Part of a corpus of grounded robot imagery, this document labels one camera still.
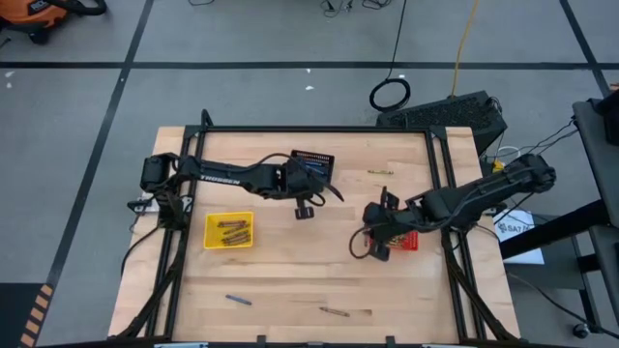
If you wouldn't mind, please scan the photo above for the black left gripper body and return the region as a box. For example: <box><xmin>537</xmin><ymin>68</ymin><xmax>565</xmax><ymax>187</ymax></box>
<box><xmin>275</xmin><ymin>157</ymin><xmax>326</xmax><ymax>221</ymax></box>

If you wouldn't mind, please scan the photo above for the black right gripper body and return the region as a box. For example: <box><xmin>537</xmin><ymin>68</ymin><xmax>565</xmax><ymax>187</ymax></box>
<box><xmin>369</xmin><ymin>187</ymin><xmax>400</xmax><ymax>262</ymax></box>

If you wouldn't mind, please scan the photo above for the black plastic basket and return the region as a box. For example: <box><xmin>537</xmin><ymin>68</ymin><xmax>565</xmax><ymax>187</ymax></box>
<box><xmin>289</xmin><ymin>149</ymin><xmax>337</xmax><ymax>188</ymax></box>

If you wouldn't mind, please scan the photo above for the red plastic basket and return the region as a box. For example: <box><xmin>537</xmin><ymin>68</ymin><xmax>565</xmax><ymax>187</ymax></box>
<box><xmin>369</xmin><ymin>226</ymin><xmax>421</xmax><ymax>252</ymax></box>

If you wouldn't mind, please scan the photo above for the yellow plastic basket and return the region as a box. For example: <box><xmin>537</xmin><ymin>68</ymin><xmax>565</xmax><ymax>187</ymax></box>
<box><xmin>202</xmin><ymin>210</ymin><xmax>255</xmax><ymax>250</ymax></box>

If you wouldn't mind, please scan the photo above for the black perforated computer case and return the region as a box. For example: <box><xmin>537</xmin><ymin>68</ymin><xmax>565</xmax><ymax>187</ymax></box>
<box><xmin>375</xmin><ymin>90</ymin><xmax>509</xmax><ymax>157</ymax></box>

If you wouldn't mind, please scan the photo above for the white paper sheet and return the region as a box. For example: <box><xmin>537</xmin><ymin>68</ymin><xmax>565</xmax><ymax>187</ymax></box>
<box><xmin>492</xmin><ymin>208</ymin><xmax>546</xmax><ymax>266</ymax></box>

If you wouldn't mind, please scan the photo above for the black table beam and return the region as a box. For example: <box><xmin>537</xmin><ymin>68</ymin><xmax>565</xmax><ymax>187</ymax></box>
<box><xmin>499</xmin><ymin>198</ymin><xmax>611</xmax><ymax>261</ymax></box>

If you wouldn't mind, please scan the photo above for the grey table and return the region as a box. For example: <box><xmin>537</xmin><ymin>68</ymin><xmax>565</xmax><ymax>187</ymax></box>
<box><xmin>572</xmin><ymin>99</ymin><xmax>619</xmax><ymax>228</ymax></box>

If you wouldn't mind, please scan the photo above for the black equipment box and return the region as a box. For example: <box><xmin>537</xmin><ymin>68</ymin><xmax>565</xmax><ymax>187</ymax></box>
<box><xmin>587</xmin><ymin>89</ymin><xmax>619</xmax><ymax>147</ymax></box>

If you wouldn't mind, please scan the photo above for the black orange striped mat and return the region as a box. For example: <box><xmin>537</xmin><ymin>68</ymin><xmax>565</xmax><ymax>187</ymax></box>
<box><xmin>0</xmin><ymin>282</ymin><xmax>55</xmax><ymax>348</ymax></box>

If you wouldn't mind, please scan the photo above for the orange shop vacuum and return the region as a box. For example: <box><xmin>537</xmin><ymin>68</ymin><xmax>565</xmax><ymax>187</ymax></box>
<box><xmin>0</xmin><ymin>0</ymin><xmax>108</xmax><ymax>45</ymax></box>

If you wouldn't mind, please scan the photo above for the black coiled cable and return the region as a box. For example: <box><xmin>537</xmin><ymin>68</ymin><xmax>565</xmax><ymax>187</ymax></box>
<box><xmin>368</xmin><ymin>0</ymin><xmax>412</xmax><ymax>114</ymax></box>

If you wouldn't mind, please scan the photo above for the yellow cable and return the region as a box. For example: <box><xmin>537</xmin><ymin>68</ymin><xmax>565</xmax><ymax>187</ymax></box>
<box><xmin>450</xmin><ymin>0</ymin><xmax>481</xmax><ymax>97</ymax></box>

